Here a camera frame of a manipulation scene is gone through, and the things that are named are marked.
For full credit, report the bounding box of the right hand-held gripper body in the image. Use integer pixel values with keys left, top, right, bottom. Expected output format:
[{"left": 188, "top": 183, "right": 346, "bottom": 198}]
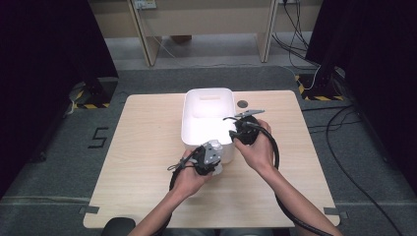
[{"left": 223, "top": 109, "right": 266, "bottom": 147}]

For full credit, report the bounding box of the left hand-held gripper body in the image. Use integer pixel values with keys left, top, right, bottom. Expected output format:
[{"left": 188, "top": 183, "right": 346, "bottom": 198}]
[{"left": 191, "top": 143, "right": 222, "bottom": 177}]

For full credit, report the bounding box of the white plastic storage bin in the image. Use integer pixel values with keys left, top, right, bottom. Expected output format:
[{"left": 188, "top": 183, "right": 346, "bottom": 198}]
[{"left": 180, "top": 87, "right": 236, "bottom": 164}]

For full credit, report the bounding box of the person's right hand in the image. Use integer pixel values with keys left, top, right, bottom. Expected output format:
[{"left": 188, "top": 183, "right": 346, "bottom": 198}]
[{"left": 233, "top": 118, "right": 278, "bottom": 175}]

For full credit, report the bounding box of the person's left hand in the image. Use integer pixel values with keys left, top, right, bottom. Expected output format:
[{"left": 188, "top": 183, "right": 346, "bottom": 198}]
[{"left": 171, "top": 148, "right": 214, "bottom": 200}]

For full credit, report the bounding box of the black stand base striped tape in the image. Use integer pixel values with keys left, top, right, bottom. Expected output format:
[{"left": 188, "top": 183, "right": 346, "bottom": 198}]
[
  {"left": 68, "top": 77, "right": 119, "bottom": 111},
  {"left": 294, "top": 73, "right": 345, "bottom": 102}
]

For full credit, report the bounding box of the beige wooden desk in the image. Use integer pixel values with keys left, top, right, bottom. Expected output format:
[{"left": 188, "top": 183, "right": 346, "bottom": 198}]
[{"left": 89, "top": 0, "right": 324, "bottom": 68}]

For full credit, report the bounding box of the grey tape piece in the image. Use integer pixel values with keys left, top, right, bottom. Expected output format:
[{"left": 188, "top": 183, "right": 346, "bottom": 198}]
[
  {"left": 324, "top": 206, "right": 349, "bottom": 220},
  {"left": 78, "top": 206, "right": 100, "bottom": 215}
]

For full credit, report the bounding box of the black chair part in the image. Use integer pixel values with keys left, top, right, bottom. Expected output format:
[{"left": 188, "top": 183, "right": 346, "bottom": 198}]
[{"left": 100, "top": 216, "right": 136, "bottom": 236}]

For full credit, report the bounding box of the dark curtain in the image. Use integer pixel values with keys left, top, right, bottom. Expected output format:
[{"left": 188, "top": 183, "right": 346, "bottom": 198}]
[
  {"left": 306, "top": 0, "right": 417, "bottom": 185},
  {"left": 0, "top": 0, "right": 120, "bottom": 198}
]

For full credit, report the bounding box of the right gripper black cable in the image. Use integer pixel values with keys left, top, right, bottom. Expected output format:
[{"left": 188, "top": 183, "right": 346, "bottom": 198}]
[{"left": 244, "top": 121, "right": 332, "bottom": 236}]

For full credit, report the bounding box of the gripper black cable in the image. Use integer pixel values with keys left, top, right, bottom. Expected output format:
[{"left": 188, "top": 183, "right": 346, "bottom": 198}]
[
  {"left": 166, "top": 146, "right": 203, "bottom": 236},
  {"left": 244, "top": 121, "right": 332, "bottom": 236}
]

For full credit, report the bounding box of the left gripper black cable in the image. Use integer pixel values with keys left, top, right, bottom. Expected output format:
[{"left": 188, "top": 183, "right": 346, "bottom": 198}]
[{"left": 166, "top": 146, "right": 203, "bottom": 236}]

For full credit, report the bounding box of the short white cable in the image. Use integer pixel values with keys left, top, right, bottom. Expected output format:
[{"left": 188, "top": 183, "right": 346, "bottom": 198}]
[{"left": 309, "top": 64, "right": 322, "bottom": 91}]

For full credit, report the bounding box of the long black floor cable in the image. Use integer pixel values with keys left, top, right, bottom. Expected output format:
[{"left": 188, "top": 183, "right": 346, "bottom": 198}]
[{"left": 325, "top": 104, "right": 405, "bottom": 236}]

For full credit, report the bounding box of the black cable bundle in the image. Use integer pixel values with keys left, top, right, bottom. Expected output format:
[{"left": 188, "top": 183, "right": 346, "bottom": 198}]
[{"left": 270, "top": 0, "right": 322, "bottom": 71}]

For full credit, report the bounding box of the white wall socket strip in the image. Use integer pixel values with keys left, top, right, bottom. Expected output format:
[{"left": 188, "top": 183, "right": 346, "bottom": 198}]
[{"left": 133, "top": 0, "right": 157, "bottom": 10}]

